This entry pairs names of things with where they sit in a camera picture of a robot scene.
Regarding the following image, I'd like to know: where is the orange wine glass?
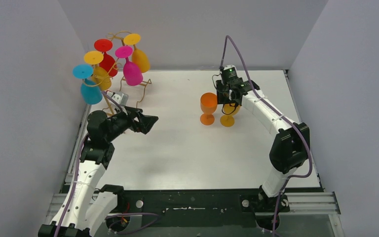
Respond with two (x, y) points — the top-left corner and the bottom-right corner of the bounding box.
(200, 92), (218, 125)

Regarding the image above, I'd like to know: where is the pink wine glass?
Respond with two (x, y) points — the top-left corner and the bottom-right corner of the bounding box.
(114, 45), (143, 86)

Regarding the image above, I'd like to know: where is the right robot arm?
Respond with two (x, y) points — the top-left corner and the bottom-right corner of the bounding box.
(215, 65), (309, 212)

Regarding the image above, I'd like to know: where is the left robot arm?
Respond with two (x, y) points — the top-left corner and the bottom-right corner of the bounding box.
(38, 107), (159, 237)

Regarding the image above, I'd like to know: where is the blue wine glass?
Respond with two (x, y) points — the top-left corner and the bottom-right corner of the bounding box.
(72, 64), (103, 105)

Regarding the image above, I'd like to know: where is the yellow wine glass left row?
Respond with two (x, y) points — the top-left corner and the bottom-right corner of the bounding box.
(83, 50), (112, 91)

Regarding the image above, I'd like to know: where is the red wine glass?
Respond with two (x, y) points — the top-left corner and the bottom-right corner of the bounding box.
(94, 39), (118, 77)

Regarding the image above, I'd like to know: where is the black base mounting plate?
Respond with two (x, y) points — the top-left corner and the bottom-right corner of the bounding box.
(111, 188), (292, 229)

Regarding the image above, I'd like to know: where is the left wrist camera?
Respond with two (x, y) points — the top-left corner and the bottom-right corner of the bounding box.
(106, 90), (129, 106)

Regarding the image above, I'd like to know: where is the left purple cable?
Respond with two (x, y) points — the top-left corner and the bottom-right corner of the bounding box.
(52, 91), (160, 237)

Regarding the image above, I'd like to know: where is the gold wire glass rack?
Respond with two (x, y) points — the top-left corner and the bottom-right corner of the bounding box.
(73, 31), (152, 116)

